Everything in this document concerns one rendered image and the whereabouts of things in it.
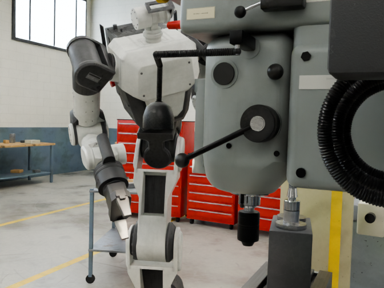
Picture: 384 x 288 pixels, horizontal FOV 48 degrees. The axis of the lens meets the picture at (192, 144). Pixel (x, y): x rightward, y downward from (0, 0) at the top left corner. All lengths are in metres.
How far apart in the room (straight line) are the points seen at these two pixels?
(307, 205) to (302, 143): 1.92
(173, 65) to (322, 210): 1.57
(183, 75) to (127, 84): 0.18
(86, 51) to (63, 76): 10.42
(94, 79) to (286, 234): 0.73
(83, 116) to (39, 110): 9.67
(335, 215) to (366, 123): 1.92
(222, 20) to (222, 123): 0.20
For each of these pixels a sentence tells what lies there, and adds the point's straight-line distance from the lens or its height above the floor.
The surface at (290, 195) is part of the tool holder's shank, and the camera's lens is 1.30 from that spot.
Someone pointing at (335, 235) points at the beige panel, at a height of 0.82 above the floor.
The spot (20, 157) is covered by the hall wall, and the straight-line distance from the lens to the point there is 10.78.
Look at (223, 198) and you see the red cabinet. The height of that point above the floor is 0.42.
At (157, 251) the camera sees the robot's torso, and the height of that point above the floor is 0.99.
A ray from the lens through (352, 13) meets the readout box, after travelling 0.55.
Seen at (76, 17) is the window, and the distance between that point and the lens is 12.27.
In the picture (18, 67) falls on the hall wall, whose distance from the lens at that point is 10.76.
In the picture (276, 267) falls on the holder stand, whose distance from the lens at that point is 1.31.
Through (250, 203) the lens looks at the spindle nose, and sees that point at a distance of 0.93.
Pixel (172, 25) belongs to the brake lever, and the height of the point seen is 1.70.
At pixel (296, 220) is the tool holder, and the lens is 1.31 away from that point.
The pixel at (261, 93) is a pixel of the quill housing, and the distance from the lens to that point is 0.84.
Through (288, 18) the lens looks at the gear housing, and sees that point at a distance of 0.82.
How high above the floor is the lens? 1.46
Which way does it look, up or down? 3 degrees down
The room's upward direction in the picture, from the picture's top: 2 degrees clockwise
